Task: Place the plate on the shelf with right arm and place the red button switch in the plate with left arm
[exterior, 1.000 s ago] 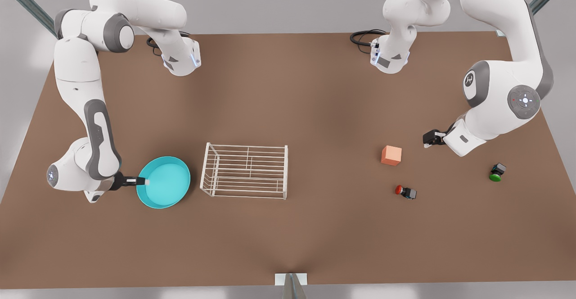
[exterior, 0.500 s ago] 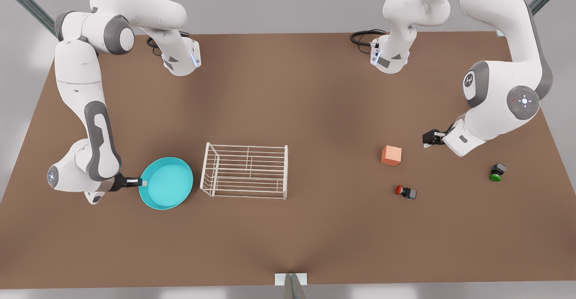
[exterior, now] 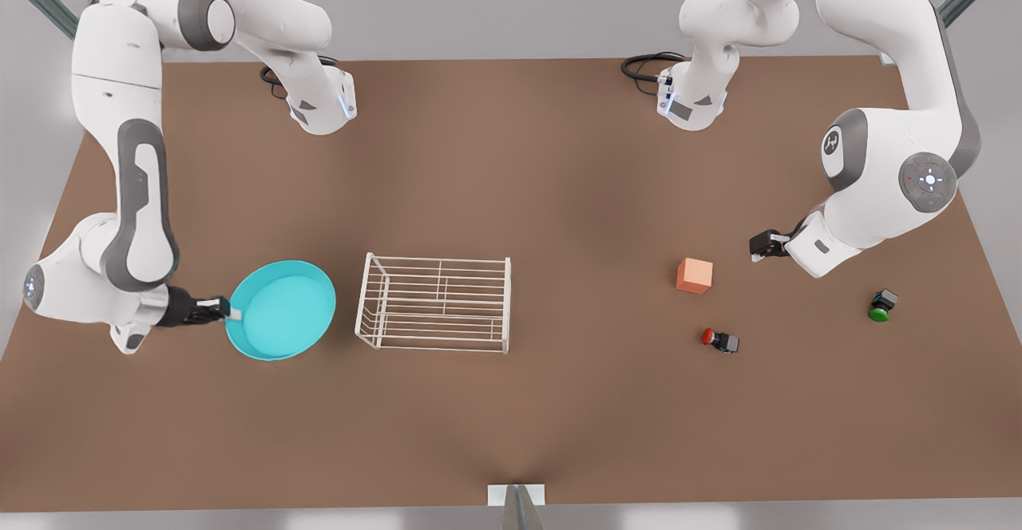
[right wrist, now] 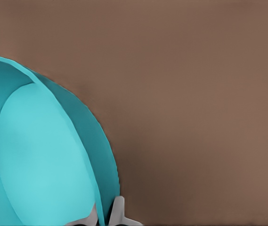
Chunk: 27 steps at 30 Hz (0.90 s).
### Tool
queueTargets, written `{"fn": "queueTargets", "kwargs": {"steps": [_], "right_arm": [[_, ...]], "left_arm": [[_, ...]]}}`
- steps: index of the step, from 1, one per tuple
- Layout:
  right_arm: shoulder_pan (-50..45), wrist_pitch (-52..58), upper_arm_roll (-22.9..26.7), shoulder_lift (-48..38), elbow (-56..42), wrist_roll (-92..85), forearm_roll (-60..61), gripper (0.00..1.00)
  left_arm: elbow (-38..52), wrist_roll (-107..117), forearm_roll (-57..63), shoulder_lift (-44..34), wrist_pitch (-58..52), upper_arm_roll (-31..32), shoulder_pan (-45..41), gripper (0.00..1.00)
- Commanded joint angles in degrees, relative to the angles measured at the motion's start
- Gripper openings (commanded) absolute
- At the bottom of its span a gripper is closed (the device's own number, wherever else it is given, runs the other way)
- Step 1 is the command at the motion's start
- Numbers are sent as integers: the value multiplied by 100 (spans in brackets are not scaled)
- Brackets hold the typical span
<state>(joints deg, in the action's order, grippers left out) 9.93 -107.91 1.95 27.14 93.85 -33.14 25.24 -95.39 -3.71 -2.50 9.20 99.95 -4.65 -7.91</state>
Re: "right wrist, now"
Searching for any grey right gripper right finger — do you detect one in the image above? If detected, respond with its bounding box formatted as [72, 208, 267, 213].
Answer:
[107, 195, 144, 226]

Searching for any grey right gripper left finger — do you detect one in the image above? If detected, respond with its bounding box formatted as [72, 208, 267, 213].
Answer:
[65, 202, 99, 226]

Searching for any turquoise plate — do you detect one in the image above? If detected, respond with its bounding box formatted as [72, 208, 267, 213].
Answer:
[0, 55, 122, 226]

